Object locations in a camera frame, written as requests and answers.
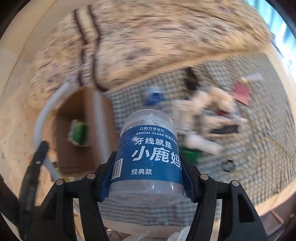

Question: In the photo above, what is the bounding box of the green snack packet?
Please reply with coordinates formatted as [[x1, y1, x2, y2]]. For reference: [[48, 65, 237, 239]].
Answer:
[[179, 146, 203, 166]]

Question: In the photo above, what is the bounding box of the floral cream quilt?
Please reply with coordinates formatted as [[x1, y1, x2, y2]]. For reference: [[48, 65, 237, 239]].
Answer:
[[28, 1, 271, 109]]

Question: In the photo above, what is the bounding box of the brown cardboard box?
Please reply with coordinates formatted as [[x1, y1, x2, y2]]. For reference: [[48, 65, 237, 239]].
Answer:
[[55, 87, 119, 176]]

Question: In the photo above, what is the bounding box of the small blue white box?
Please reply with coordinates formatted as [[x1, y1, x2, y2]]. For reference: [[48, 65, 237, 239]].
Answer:
[[144, 87, 165, 106]]

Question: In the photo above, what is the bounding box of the white comb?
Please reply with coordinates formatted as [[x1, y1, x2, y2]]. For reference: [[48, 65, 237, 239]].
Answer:
[[240, 73, 262, 84]]

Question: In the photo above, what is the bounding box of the toile print pouch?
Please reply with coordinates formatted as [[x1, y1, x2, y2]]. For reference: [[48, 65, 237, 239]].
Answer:
[[171, 100, 247, 138]]

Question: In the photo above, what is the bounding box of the black fuzzy hair scrunchie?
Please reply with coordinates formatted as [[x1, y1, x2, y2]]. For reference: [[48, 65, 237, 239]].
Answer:
[[184, 67, 200, 91]]

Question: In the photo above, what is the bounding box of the blue label dental floss jar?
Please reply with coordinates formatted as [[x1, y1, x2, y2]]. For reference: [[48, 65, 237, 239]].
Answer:
[[108, 108, 188, 207]]

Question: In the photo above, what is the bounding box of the white tissue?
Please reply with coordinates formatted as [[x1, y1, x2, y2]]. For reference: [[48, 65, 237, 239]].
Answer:
[[190, 86, 235, 115]]

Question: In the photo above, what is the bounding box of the black hair tie ring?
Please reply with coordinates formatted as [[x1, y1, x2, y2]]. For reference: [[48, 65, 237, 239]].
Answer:
[[222, 159, 235, 172]]

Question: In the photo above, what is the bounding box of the white cylindrical bottle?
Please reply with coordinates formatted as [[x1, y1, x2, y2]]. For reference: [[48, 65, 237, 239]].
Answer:
[[184, 133, 223, 155]]

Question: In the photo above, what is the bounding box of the red embossed booklet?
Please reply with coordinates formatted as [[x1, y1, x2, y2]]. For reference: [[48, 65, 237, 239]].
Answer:
[[232, 82, 251, 106]]

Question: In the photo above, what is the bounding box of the green white carton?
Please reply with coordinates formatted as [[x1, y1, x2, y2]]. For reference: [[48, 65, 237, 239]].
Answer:
[[68, 120, 88, 146]]

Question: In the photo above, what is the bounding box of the white curved cable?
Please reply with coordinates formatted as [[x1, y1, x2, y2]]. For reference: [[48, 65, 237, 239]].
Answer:
[[33, 81, 72, 181]]

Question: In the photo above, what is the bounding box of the checkered green white cloth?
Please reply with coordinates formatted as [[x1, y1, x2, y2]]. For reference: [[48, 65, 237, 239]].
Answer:
[[99, 53, 295, 226]]

